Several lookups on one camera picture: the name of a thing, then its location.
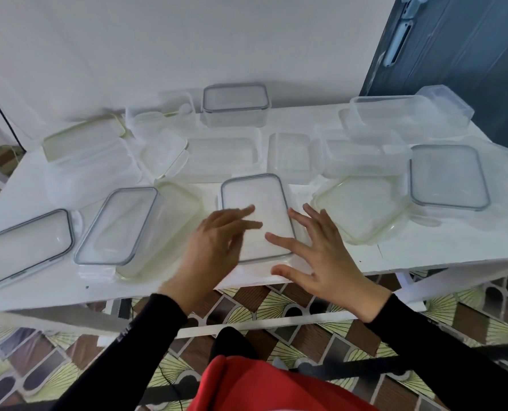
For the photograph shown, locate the blue-grey door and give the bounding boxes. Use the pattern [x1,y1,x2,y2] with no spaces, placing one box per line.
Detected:
[360,0,508,152]

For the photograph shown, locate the black wall cable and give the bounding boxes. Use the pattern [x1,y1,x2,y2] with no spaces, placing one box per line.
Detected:
[0,79,27,152]

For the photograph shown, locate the square green-rimmed clear lid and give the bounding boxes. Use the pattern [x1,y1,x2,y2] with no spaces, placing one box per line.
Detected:
[312,175,413,246]

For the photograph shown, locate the green-lidded container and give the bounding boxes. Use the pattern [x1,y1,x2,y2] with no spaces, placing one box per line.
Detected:
[178,126,263,184]

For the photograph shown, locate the person's left hand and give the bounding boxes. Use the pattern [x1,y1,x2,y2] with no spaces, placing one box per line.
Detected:
[164,204,264,311]

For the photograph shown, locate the large green-rimmed clear lid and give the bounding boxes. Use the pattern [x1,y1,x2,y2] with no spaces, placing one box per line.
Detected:
[41,114,127,163]

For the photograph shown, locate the black trousers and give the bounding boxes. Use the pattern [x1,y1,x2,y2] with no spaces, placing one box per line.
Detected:
[209,326,259,364]

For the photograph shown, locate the red garment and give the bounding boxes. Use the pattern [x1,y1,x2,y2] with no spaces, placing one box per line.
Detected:
[187,354,379,411]

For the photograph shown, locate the person's right hand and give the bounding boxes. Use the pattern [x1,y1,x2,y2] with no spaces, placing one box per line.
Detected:
[265,204,391,323]

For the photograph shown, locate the light blue door latch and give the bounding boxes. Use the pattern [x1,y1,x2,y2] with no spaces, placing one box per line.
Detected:
[401,0,433,18]

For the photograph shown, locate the green-rimmed container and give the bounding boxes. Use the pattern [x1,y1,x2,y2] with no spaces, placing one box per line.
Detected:
[116,180,205,280]

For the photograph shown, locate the person's left forearm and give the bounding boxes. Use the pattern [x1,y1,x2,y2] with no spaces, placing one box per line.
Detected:
[50,288,208,411]

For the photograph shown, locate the medium grey-rimmed clear lid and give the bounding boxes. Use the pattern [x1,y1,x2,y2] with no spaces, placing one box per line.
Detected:
[201,82,272,113]
[218,173,298,265]

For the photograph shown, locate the white table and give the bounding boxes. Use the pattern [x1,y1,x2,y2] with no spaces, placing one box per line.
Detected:
[0,102,508,347]

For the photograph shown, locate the large grey-rimmed clear lid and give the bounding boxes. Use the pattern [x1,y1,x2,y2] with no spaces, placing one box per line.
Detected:
[409,144,491,212]
[0,208,83,294]
[73,187,160,282]

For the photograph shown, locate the person's right forearm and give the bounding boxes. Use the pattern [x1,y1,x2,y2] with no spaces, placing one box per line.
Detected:
[365,293,508,411]

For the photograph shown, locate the small clear container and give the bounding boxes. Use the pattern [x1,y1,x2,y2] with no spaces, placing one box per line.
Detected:
[266,131,317,184]

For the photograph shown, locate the small green-rimmed clear lid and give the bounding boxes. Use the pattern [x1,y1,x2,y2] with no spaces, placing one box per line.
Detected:
[138,128,190,181]

